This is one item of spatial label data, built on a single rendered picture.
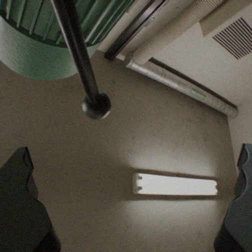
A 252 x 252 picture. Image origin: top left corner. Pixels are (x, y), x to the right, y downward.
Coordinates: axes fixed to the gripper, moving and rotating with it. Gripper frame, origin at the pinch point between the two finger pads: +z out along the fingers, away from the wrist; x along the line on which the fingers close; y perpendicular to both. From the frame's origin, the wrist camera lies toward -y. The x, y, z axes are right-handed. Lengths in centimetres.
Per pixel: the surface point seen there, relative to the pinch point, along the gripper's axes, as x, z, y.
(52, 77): -11.6, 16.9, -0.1
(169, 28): 34, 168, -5
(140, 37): 10, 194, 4
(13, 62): -15.8, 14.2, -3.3
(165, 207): 32, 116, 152
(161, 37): 27, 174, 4
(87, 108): -5.2, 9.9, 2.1
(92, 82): -3.8, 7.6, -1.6
